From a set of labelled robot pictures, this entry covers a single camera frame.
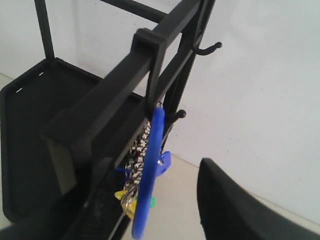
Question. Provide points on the black two-tier metal rack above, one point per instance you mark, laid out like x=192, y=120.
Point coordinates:
x=74, y=145

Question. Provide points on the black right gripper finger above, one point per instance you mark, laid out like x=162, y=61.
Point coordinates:
x=228, y=212

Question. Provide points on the bunch of colourful key tags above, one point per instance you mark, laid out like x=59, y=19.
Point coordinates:
x=147, y=175

